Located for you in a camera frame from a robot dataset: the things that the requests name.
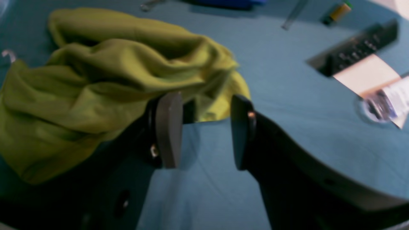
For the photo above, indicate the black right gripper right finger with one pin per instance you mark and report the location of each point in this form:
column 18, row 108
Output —
column 300, row 192

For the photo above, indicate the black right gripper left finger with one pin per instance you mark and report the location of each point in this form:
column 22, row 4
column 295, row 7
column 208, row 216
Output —
column 107, row 191

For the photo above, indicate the olive green t-shirt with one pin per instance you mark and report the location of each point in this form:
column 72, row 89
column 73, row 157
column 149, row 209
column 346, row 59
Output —
column 107, row 67

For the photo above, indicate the black remote control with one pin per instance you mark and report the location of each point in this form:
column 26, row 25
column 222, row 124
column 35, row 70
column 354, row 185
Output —
column 355, row 49

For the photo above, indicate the white card packet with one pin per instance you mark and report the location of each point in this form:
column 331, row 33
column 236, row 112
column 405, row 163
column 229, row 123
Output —
column 366, row 77

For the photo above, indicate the blue table cloth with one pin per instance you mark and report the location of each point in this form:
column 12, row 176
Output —
column 207, row 192

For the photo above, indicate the small yellow battery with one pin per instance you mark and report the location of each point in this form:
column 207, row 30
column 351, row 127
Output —
column 337, row 13

